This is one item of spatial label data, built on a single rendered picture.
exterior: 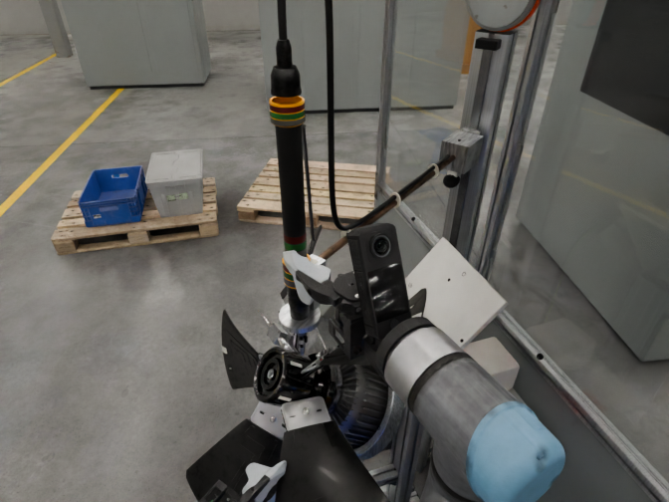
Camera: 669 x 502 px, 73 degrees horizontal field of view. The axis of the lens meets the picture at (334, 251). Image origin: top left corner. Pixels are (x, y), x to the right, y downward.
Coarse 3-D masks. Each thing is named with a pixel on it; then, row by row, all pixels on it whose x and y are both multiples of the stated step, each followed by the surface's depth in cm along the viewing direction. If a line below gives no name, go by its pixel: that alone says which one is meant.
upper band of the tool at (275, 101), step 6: (300, 96) 56; (270, 102) 54; (276, 102) 57; (282, 102) 57; (288, 102) 57; (294, 102) 57; (300, 102) 54; (282, 114) 54; (288, 114) 54; (282, 120) 54; (288, 120) 54; (294, 120) 55; (282, 126) 55; (288, 126) 55; (294, 126) 55
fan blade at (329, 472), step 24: (288, 432) 87; (312, 432) 87; (336, 432) 88; (288, 456) 84; (312, 456) 83; (336, 456) 84; (288, 480) 81; (312, 480) 80; (336, 480) 80; (360, 480) 80
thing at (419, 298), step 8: (424, 288) 90; (416, 296) 89; (424, 296) 86; (416, 304) 85; (424, 304) 83; (416, 312) 82; (336, 352) 89; (328, 360) 88; (336, 360) 85; (344, 360) 83; (352, 360) 81; (360, 360) 79
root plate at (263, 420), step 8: (256, 408) 99; (264, 408) 99; (272, 408) 99; (280, 408) 99; (256, 416) 99; (264, 416) 99; (280, 416) 99; (264, 424) 99; (272, 424) 99; (280, 424) 99; (272, 432) 99; (280, 432) 99
